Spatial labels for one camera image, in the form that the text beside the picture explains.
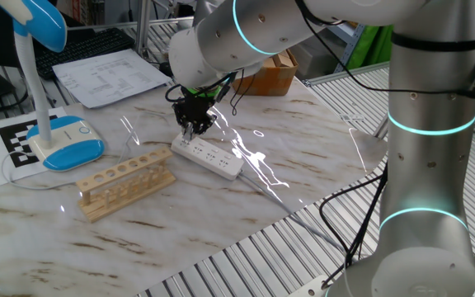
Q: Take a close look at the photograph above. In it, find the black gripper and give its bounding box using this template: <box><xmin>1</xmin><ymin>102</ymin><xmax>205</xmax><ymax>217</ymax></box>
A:
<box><xmin>172</xmin><ymin>97</ymin><xmax>218</xmax><ymax>145</ymax></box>

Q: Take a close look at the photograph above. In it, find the white power strip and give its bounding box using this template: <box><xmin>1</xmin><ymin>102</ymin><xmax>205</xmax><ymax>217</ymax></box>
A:
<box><xmin>170</xmin><ymin>131</ymin><xmax>246</xmax><ymax>182</ymax></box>

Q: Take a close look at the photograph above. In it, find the blue white desk lamp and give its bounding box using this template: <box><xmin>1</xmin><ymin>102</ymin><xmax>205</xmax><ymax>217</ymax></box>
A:
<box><xmin>0</xmin><ymin>0</ymin><xmax>106</xmax><ymax>172</ymax></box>

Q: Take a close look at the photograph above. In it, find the printed white paper sheet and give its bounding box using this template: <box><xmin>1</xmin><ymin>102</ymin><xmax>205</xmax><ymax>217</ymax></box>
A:
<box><xmin>51</xmin><ymin>48</ymin><xmax>173</xmax><ymax>110</ymax></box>

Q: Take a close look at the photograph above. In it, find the brown cardboard box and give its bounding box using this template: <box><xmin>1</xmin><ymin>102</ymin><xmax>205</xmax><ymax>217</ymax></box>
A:
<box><xmin>231</xmin><ymin>49</ymin><xmax>299</xmax><ymax>97</ymax></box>

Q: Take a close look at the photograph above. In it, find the wooden test tube rack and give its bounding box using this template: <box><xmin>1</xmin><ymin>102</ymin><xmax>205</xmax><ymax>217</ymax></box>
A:
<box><xmin>75</xmin><ymin>146</ymin><xmax>177</xmax><ymax>224</ymax></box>

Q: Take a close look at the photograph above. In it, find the black keyboard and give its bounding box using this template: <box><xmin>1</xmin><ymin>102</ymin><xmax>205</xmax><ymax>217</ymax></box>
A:
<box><xmin>34</xmin><ymin>27</ymin><xmax>136</xmax><ymax>81</ymax></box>

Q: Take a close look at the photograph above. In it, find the grey metal shelf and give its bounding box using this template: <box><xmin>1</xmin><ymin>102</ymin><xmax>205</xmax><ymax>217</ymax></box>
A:
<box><xmin>336</xmin><ymin>22</ymin><xmax>366</xmax><ymax>73</ymax></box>

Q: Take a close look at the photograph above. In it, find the green cloth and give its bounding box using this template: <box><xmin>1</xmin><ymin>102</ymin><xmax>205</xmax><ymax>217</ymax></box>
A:
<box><xmin>346</xmin><ymin>24</ymin><xmax>395</xmax><ymax>71</ymax></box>

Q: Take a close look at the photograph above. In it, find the green wrist adapter ring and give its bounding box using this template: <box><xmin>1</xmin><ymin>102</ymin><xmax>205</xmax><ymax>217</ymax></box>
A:
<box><xmin>181</xmin><ymin>84</ymin><xmax>222</xmax><ymax>99</ymax></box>

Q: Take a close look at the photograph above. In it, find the grey power strip cable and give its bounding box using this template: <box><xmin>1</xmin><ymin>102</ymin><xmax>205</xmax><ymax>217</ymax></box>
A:
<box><xmin>237</xmin><ymin>171</ymin><xmax>348</xmax><ymax>252</ymax></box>

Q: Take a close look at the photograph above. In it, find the aluminium frame post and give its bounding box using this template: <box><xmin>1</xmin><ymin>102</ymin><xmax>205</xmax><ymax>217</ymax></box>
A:
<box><xmin>134</xmin><ymin>0</ymin><xmax>152</xmax><ymax>54</ymax></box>

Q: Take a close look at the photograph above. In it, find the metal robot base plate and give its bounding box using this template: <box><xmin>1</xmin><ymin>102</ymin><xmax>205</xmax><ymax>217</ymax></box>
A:
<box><xmin>289</xmin><ymin>275</ymin><xmax>330</xmax><ymax>297</ymax></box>

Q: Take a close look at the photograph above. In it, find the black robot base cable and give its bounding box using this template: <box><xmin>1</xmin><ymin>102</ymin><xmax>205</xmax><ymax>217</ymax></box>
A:
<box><xmin>318</xmin><ymin>163</ymin><xmax>389</xmax><ymax>288</ymax></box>

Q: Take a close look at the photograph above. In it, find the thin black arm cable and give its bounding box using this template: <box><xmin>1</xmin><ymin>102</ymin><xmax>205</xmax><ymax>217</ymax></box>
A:
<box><xmin>165</xmin><ymin>0</ymin><xmax>475</xmax><ymax>116</ymax></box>

